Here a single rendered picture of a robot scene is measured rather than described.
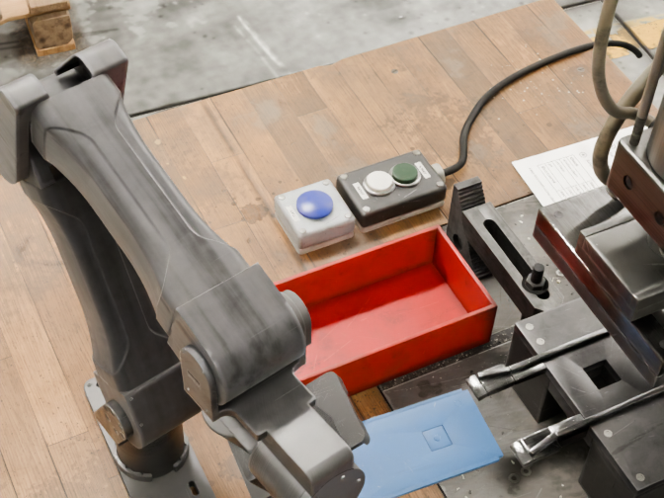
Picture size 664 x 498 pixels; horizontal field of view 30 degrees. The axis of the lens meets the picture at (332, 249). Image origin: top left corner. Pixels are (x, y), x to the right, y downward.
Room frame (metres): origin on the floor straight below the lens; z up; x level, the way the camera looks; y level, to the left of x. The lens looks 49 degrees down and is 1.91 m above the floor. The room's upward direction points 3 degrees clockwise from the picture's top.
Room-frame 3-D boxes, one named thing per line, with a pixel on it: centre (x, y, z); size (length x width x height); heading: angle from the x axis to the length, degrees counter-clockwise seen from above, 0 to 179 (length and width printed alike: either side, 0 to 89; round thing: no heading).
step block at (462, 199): (0.88, -0.15, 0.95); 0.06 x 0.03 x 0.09; 28
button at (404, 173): (0.97, -0.08, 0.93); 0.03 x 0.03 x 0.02
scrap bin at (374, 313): (0.76, -0.03, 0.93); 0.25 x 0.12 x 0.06; 118
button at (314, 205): (0.92, 0.02, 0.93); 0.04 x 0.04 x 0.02
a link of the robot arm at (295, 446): (0.47, 0.03, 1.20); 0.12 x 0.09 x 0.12; 41
